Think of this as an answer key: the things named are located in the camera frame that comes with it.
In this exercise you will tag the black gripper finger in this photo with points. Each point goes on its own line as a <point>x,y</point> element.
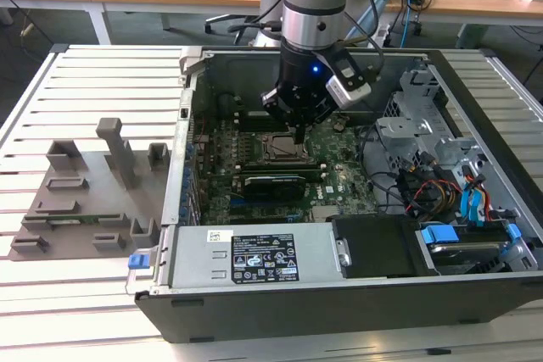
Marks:
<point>324,114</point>
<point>273,103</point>

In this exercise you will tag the silver CPU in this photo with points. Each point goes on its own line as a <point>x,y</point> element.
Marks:
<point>282,143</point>

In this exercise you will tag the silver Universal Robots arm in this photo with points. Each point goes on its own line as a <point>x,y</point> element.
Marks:
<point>314,18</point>

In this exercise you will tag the CPU socket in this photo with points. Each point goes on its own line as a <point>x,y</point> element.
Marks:
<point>264,157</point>

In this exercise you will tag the round coin battery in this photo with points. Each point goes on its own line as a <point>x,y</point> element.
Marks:
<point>340,126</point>

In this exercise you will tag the black RAM slot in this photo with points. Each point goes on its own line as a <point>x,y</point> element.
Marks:
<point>246,126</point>
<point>280,164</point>
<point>284,173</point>
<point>244,116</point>

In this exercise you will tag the green motherboard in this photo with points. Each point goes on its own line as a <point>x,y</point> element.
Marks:
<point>339,167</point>

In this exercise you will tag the silver metal disk bay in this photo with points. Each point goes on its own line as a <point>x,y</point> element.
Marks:
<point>403,129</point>

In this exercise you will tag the black graphics card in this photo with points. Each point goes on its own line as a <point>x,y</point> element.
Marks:
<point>271,186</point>

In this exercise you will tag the white power strip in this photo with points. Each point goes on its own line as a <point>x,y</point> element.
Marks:
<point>382,35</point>

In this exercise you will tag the black office chair base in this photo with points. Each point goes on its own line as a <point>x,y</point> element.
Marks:
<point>220,18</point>

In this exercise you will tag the silver chipset heatsink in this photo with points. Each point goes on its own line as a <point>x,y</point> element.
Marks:
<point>324,213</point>

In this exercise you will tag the black expansion slot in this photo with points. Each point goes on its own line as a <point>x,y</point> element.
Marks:
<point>271,211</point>

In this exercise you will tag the grey power supply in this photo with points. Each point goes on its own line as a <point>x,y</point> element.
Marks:
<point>191,260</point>

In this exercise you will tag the hard disk in blue carrier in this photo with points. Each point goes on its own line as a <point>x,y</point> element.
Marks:
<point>462,249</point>

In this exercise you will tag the grey parts rack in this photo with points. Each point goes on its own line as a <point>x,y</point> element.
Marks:
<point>106,201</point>

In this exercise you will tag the black open PC case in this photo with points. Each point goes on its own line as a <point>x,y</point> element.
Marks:
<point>297,315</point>

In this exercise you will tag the blue case latch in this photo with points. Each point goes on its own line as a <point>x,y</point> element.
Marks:
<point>138,262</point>

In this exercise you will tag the green RAM stick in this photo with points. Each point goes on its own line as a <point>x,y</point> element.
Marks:
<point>91,218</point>

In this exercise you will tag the blue plastic clip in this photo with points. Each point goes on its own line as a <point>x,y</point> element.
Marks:
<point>513,230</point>

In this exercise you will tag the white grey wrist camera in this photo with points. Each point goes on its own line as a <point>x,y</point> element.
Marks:
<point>345,90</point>

